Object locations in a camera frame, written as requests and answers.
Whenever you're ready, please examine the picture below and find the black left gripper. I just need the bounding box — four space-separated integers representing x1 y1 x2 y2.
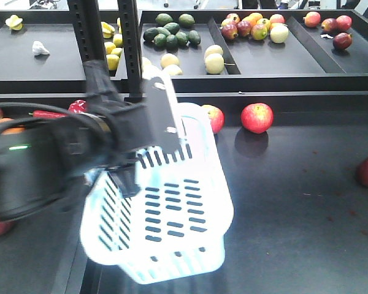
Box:
104 102 150 153

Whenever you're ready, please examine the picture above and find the light blue plastic basket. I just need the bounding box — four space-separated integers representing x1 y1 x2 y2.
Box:
79 73 235 285

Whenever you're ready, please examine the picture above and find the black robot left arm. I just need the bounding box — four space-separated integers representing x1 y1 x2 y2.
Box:
0 60 153 221

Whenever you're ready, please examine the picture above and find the red bell pepper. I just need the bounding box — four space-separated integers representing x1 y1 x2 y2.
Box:
67 99 87 113

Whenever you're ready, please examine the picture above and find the red apple beside peaches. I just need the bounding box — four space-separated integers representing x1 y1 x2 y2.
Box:
201 104 224 134

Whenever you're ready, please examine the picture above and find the red chili pepper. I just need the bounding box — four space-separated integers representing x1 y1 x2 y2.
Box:
29 110 66 119

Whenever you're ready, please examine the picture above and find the white garlic bulb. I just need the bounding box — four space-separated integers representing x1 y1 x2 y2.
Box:
32 40 50 56

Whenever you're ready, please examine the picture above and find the red apple centre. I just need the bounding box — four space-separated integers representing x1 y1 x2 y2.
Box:
240 103 274 134

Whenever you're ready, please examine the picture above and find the black wooden display stand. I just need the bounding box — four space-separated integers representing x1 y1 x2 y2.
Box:
0 94 368 293

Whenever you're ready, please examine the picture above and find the black upper display tray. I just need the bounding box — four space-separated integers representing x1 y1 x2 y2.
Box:
0 10 368 94

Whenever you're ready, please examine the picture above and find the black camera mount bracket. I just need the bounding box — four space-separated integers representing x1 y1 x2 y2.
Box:
144 72 185 154

